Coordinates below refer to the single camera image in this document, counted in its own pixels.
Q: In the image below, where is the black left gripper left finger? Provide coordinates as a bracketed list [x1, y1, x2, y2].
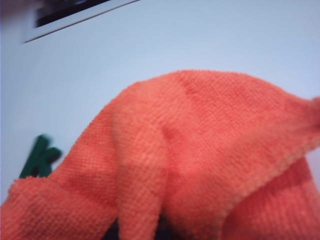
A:
[105, 217, 120, 240]

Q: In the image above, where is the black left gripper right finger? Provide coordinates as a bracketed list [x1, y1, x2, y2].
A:
[154, 214, 173, 240]

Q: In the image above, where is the orange microfibre cloth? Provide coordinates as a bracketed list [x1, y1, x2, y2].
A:
[0, 69, 320, 240]

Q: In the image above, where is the green letter magnet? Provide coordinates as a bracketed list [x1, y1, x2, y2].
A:
[18, 133, 63, 179]

